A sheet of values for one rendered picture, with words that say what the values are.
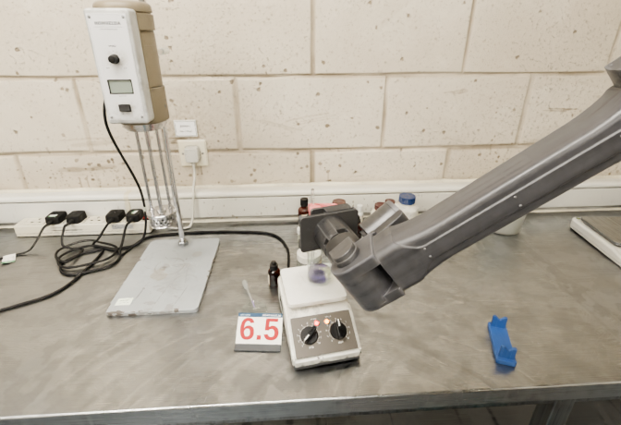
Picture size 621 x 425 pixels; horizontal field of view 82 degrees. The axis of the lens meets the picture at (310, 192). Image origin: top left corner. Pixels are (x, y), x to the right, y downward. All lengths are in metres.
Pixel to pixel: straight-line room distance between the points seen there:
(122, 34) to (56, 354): 0.61
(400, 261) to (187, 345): 0.50
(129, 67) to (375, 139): 0.72
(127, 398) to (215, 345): 0.16
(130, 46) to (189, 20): 0.38
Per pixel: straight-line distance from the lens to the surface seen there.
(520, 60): 1.29
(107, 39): 0.77
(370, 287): 0.45
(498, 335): 0.85
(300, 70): 1.09
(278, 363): 0.74
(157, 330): 0.85
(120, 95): 0.78
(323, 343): 0.71
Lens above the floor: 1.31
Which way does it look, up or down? 24 degrees down
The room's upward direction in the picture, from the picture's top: straight up
